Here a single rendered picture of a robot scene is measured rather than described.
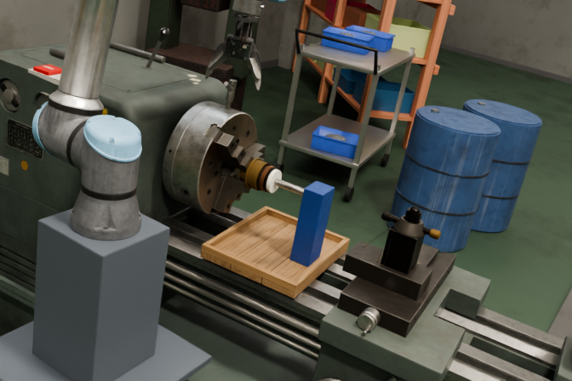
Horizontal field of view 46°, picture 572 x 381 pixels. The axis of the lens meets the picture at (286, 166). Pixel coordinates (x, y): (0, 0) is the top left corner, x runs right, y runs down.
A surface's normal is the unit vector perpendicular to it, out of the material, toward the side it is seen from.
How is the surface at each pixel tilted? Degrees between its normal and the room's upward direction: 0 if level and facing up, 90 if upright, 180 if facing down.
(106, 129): 7
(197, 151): 65
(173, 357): 0
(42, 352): 90
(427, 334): 0
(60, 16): 90
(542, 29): 90
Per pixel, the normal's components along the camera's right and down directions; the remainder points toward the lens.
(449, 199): 0.00, 0.37
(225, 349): 0.18, -0.91
